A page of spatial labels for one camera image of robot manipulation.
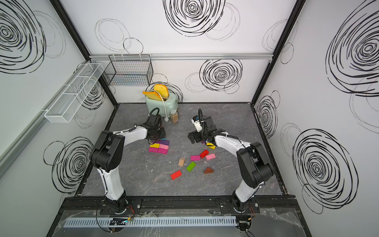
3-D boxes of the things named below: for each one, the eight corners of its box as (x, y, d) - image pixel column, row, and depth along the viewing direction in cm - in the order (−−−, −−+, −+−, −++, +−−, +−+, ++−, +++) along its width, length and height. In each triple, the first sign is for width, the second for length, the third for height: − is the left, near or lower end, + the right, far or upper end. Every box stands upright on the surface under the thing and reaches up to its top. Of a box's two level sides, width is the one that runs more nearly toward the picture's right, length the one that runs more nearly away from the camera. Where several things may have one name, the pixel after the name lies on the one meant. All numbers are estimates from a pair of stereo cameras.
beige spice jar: (173, 124, 109) (171, 115, 101) (171, 118, 113) (169, 109, 105) (178, 122, 110) (177, 113, 102) (176, 117, 114) (175, 108, 106)
